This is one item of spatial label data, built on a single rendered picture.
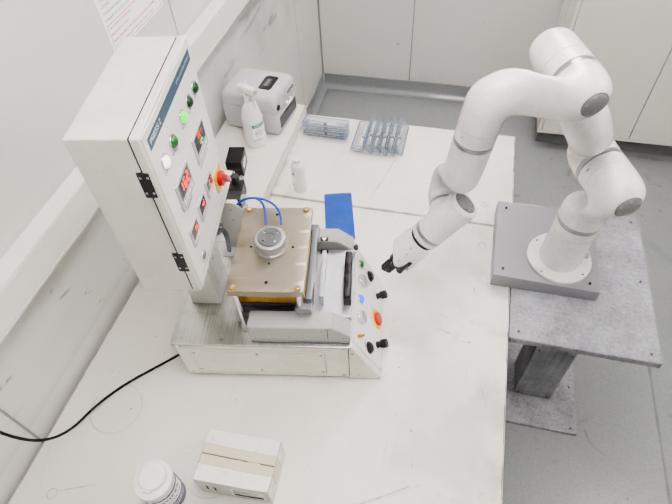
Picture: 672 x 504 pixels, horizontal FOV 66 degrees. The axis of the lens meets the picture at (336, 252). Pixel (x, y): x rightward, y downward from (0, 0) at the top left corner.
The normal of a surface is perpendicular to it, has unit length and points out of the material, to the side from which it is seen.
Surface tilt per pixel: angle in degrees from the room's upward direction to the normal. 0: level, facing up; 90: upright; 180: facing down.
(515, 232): 3
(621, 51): 90
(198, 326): 0
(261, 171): 0
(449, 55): 90
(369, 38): 90
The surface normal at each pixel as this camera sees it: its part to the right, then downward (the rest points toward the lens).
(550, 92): -0.61, 0.51
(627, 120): -0.23, 0.75
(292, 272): -0.04, -0.64
